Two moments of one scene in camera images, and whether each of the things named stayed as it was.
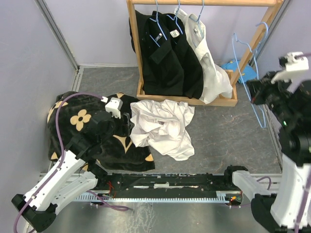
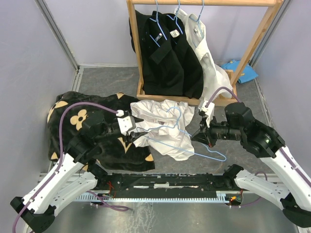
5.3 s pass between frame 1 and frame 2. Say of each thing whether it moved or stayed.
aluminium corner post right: stayed
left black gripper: moved
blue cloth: stayed
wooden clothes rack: stayed
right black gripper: moved
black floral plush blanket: stayed
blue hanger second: stayed
